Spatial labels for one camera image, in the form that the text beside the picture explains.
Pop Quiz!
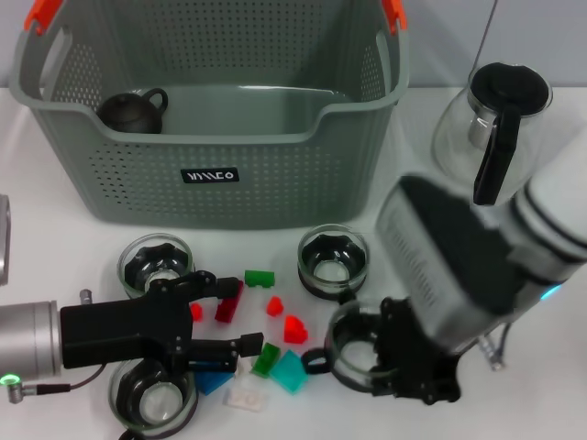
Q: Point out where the right arm signal cable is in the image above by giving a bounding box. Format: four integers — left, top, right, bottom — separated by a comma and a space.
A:
479, 320, 513, 370

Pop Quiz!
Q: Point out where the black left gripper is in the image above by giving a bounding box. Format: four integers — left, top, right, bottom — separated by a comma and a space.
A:
59, 269, 265, 372

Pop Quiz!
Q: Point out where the arm signal cable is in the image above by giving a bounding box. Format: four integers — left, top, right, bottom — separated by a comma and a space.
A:
17, 364, 109, 395
479, 320, 513, 370

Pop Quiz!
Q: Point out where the left arm signal cable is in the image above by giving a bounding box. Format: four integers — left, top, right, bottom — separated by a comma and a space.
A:
17, 364, 109, 395

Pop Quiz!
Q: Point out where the blue flat toy plate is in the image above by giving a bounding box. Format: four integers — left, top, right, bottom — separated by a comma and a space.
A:
194, 369, 236, 395

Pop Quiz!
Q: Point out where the dark clay teapot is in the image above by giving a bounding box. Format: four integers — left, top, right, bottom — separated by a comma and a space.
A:
95, 87, 170, 135

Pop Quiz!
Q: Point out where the grey metal device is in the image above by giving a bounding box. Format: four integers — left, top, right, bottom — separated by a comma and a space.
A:
0, 194, 15, 288

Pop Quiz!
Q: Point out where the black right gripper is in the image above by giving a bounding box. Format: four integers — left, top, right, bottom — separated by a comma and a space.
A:
371, 297, 462, 407

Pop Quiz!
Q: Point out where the white flat toy plate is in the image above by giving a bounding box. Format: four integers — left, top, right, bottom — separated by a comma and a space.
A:
223, 384, 269, 411

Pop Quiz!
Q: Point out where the grey perforated storage basket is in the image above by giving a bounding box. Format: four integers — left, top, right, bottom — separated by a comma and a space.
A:
7, 0, 411, 230

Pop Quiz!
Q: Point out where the orange basket handle clip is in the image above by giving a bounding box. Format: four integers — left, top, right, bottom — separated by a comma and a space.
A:
25, 0, 63, 36
382, 0, 408, 37

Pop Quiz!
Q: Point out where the teal toy plate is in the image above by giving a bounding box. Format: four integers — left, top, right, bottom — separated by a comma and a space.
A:
269, 350, 307, 395

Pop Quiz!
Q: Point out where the green sloped toy brick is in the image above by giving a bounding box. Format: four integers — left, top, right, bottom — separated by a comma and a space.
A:
251, 342, 282, 378

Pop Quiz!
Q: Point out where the glass carafe with black handle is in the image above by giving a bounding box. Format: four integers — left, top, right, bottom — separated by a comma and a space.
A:
430, 62, 555, 206

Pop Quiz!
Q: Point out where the large red toy brick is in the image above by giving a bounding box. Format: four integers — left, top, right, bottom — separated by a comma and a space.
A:
282, 314, 309, 344

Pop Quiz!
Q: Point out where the long dark red toy brick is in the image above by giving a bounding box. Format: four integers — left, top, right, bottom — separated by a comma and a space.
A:
214, 280, 244, 324

